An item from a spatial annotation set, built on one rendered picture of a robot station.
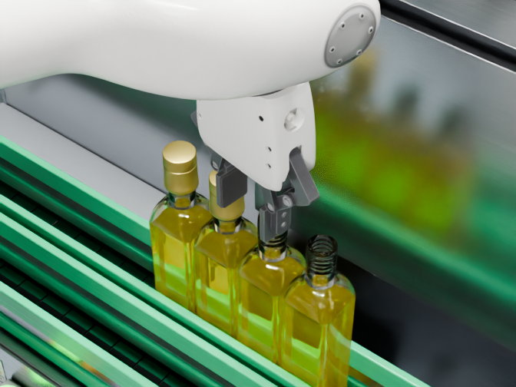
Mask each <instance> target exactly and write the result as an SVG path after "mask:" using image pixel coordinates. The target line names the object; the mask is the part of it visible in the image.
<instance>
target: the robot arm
mask: <svg viewBox="0 0 516 387"><path fill-rule="evenodd" d="M380 17H381V12H380V4H379V0H0V89H3V88H7V87H11V86H14V85H17V84H22V83H25V82H29V81H33V80H37V79H40V78H46V77H48V76H52V75H56V74H68V73H71V74H86V75H89V76H92V77H96V78H100V79H103V80H106V81H110V82H113V83H115V84H119V85H123V86H125V87H128V88H133V89H136V90H139V91H145V92H149V93H152V94H159V95H163V96H167V97H172V98H181V99H191V100H197V109H196V110H195V112H193V113H192V114H191V119H192V121H193V122H194V124H195V125H196V127H197V129H198V130H199V132H200V136H201V138H202V139H203V143H204V144H205V145H206V147H207V149H208V151H209V152H210V154H211V158H210V166H211V167H212V168H213V169H214V170H215V171H216V172H217V174H216V191H217V205H218V206H219V207H221V208H226V207H228V206H229V205H231V204H232V203H233V202H235V201H236V200H238V199H240V198H241V197H242V196H244V195H245V194H246V193H247V176H248V177H250V178H251V179H253V180H255V181H256V182H257V183H258V184H260V186H261V190H262V194H263V200H264V203H265V204H264V205H262V206H261V208H260V239H261V240H262V241H264V242H265V243H266V242H268V241H269V240H271V239H272V238H274V237H275V236H276V235H280V234H282V233H284V232H285V231H286V230H287V229H288V228H289V225H290V224H291V207H292V206H294V205H297V206H309V205H310V204H311V203H313V202H314V201H316V200H318V199H319V198H320V195H319V191H318V190H317V188H316V185H315V183H314V181H313V179H312V177H311V175H310V171H311V170H312V169H313V168H314V166H315V162H316V129H315V117H314V109H313V99H312V95H311V90H310V86H309V81H312V80H315V79H317V78H321V77H323V76H326V75H328V74H331V73H333V72H335V71H338V70H339V69H341V68H343V67H345V66H346V65H348V64H350V63H352V62H353V61H354V60H356V59H357V58H358V57H359V56H360V55H362V54H363V53H364V51H365V50H366V49H367V48H368V47H369V46H370V45H371V43H372V41H373V39H374V38H375V36H376V34H377V31H378V29H379V23H380ZM282 185H283V190H281V188H282ZM276 191H279V192H277V193H276Z"/></svg>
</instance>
